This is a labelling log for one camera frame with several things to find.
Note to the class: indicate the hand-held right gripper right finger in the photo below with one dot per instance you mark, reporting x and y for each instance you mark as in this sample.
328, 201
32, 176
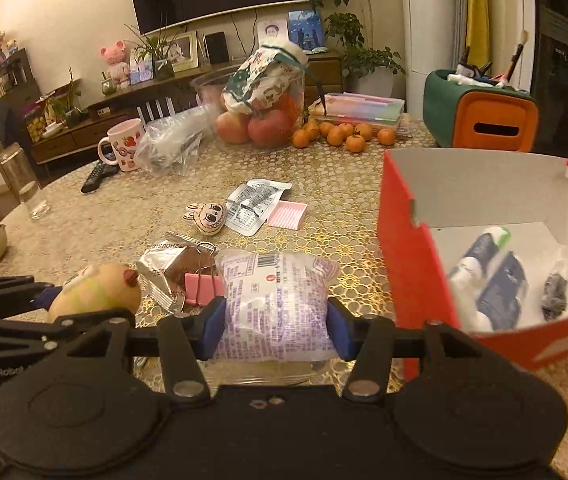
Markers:
341, 330

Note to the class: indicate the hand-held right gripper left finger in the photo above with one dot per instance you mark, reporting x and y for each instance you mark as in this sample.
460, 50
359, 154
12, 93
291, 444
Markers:
211, 327

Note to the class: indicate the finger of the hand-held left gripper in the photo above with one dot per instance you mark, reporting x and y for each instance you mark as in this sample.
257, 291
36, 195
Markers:
9, 327
44, 297

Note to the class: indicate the pink binder clip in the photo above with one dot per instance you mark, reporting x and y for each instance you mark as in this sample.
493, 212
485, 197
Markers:
204, 287

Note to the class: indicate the yellow round toy figure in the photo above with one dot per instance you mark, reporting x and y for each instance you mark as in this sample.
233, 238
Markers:
99, 295

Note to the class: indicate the clear purple-print snack packet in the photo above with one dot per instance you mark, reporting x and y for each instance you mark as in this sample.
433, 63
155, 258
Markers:
271, 300

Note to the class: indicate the silver foil packet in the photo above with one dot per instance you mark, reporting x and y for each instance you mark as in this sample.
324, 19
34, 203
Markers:
169, 270

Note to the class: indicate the red cardboard box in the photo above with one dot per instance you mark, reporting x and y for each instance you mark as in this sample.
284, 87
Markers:
403, 240

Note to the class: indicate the small pink box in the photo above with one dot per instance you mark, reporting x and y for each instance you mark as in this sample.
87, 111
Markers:
289, 215

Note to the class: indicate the gold lace cloth desktop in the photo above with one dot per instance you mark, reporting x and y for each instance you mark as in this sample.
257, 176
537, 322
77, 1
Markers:
339, 250

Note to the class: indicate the rabbit face plush charm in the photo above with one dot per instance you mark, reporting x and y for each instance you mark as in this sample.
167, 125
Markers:
209, 217

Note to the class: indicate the clear drinking glass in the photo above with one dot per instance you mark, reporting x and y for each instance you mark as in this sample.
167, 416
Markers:
24, 185

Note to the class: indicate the white printed sachet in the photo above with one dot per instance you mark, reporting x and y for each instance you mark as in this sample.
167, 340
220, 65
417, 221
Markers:
249, 207

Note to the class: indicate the black remote control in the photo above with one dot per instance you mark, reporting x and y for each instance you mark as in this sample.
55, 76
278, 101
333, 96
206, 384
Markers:
98, 178

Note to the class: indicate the white tube with green cap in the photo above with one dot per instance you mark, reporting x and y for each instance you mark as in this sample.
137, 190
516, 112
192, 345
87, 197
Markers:
478, 255

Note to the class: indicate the low wooden cabinet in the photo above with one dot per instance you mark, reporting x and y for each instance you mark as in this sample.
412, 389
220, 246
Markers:
84, 135

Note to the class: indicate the pink and white mug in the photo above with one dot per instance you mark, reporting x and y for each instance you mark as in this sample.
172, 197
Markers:
124, 147

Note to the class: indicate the pile of tangerines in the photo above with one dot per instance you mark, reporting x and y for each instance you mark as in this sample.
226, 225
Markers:
353, 142

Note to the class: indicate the clear plastic bag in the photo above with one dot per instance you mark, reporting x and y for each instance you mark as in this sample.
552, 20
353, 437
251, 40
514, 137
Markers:
174, 140

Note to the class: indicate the pale red apple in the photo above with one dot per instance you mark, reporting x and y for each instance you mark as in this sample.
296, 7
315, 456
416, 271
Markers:
231, 127

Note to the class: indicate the chair back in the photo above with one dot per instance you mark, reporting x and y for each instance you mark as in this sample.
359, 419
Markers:
156, 107

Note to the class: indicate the dark shelf unit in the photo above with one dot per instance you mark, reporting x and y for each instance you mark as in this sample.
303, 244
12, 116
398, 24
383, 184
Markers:
14, 75

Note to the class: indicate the bag of large oranges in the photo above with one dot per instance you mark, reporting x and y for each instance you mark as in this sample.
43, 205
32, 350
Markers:
209, 95

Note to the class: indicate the pink teddy bear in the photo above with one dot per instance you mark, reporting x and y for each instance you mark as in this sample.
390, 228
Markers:
116, 62

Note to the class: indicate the small photo card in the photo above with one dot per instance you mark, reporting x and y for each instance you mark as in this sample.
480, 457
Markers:
141, 71

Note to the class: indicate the green and orange tissue box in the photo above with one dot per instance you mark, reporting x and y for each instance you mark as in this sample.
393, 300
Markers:
488, 125

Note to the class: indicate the wooden sideboard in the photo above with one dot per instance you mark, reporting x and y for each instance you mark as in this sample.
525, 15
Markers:
324, 72

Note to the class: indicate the small plant in vase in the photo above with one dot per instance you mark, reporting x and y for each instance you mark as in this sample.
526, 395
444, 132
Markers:
164, 67

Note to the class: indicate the framed photo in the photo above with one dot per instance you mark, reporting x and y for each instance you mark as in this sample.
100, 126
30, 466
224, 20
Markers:
184, 51

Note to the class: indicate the black speaker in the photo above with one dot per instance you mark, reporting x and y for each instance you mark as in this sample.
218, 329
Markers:
216, 47

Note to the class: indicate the potted green plant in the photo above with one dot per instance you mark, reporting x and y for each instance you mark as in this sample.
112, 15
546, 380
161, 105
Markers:
358, 35

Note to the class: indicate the portrait drawing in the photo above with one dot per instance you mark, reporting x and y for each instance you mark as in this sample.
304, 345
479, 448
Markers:
273, 32

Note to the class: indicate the blue photo print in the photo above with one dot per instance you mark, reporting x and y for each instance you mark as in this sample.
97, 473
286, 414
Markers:
306, 30

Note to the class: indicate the calligraphy brush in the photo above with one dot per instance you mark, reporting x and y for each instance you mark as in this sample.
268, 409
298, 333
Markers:
516, 57

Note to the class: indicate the yellow curtain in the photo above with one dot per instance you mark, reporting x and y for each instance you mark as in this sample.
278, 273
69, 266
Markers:
476, 15

